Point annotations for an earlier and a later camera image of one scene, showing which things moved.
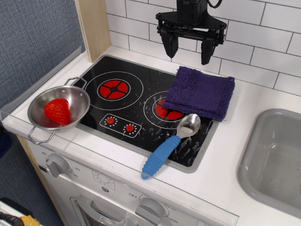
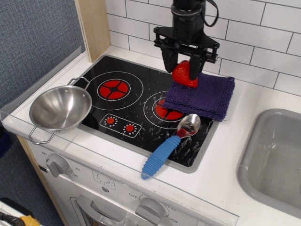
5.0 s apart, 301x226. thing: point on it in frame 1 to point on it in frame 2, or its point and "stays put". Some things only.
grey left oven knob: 57,165 stays put
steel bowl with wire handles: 56,108 stays put
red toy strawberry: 59,109 to 181,74
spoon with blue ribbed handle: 189,125 stays put
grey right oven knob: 150,210 stays put
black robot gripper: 191,20 to 187,37
